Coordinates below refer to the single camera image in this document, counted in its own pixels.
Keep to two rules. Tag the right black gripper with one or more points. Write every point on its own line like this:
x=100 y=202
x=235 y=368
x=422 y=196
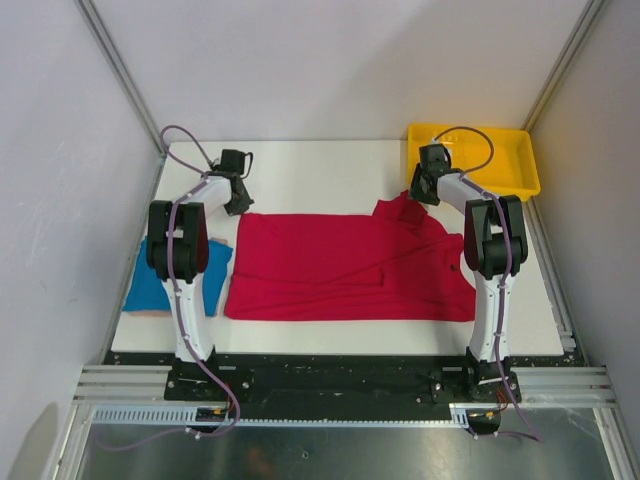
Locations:
x=416 y=191

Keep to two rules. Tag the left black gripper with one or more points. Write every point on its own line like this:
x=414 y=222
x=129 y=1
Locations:
x=241 y=207

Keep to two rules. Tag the red polo shirt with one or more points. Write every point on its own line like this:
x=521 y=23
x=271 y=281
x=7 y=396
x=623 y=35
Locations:
x=397 y=263

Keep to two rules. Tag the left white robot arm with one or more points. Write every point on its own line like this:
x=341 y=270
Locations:
x=178 y=252

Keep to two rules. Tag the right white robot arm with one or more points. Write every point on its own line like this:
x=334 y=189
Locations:
x=495 y=247

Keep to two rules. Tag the yellow plastic tray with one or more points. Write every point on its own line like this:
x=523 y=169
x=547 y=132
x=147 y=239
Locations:
x=511 y=168

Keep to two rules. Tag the folded blue t shirt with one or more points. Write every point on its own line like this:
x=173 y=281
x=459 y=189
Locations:
x=146 y=292

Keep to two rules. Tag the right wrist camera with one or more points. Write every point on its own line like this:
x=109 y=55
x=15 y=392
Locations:
x=435 y=157

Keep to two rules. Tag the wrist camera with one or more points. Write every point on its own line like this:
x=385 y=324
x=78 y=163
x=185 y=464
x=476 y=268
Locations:
x=435 y=157
x=236 y=162

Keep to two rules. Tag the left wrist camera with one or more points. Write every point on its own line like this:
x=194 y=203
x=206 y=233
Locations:
x=236 y=162

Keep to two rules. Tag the grey slotted cable duct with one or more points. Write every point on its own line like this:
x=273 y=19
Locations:
x=442 y=416

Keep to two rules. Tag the right aluminium frame post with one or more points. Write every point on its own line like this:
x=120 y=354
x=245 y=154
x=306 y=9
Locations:
x=576 y=41

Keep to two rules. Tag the aluminium frame post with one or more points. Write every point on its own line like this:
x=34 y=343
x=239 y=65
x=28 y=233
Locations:
x=106 y=44
x=576 y=41

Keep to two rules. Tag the left aluminium frame post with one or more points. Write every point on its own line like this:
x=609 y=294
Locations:
x=106 y=44

